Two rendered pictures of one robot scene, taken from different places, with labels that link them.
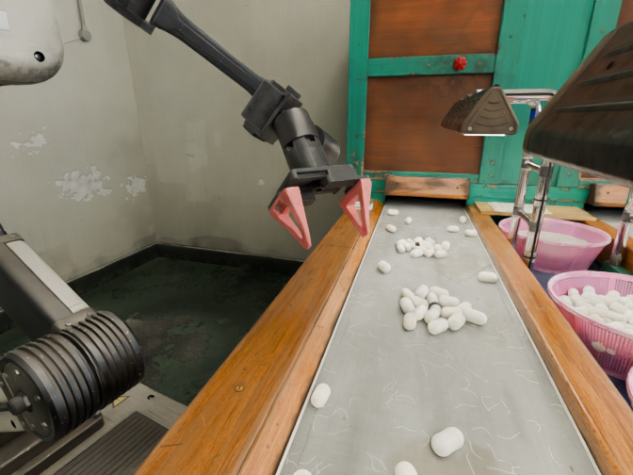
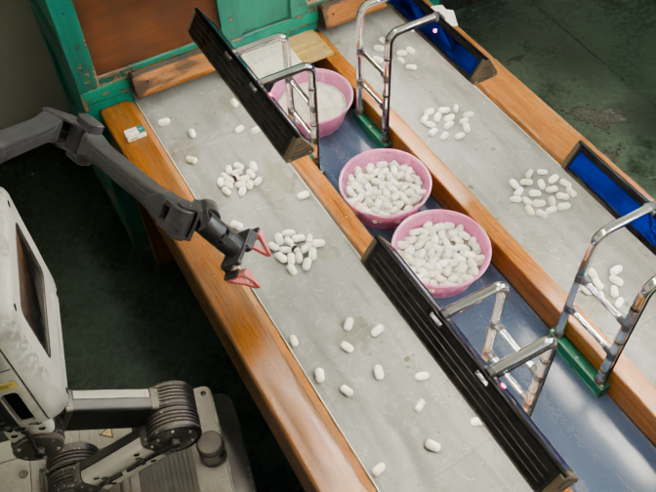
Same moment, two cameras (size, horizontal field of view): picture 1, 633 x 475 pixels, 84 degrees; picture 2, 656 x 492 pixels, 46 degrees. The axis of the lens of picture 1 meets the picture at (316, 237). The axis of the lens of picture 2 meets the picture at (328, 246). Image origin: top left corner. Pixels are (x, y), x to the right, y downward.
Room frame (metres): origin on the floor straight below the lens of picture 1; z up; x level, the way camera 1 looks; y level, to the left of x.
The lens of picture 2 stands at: (-0.46, 0.61, 2.39)
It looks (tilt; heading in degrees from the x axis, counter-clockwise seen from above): 52 degrees down; 317
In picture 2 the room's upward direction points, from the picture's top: 3 degrees counter-clockwise
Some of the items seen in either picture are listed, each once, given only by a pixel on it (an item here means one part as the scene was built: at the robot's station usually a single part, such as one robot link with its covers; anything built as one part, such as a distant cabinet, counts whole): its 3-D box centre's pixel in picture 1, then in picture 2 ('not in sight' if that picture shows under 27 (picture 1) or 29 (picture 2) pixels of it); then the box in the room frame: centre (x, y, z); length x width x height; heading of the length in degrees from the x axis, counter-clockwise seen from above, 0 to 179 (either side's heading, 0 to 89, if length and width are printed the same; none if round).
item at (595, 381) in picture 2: not in sight; (623, 301); (-0.20, -0.55, 0.90); 0.20 x 0.19 x 0.45; 165
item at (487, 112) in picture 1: (467, 113); (244, 77); (0.87, -0.35, 1.08); 0.62 x 0.08 x 0.07; 165
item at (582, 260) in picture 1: (547, 244); (311, 105); (0.96, -0.66, 0.72); 0.27 x 0.27 x 0.10
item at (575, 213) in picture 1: (529, 210); (279, 58); (1.17, -0.72, 0.77); 0.33 x 0.15 x 0.01; 75
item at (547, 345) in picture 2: not in sight; (482, 379); (-0.10, -0.17, 0.90); 0.20 x 0.19 x 0.45; 165
